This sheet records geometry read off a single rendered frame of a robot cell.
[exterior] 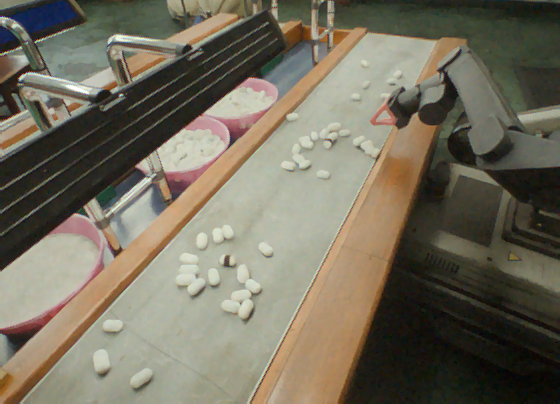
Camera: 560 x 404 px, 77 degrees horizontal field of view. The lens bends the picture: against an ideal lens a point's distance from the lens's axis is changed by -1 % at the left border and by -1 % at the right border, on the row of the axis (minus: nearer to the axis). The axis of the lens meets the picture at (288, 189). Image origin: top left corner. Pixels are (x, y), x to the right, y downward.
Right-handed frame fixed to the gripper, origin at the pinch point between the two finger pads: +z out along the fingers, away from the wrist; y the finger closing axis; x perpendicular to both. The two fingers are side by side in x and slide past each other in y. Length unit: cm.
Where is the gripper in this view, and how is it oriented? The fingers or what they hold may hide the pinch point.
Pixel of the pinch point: (373, 121)
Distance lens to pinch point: 94.9
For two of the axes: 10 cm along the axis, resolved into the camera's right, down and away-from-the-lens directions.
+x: 6.2, 7.4, 2.6
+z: -6.4, 2.9, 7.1
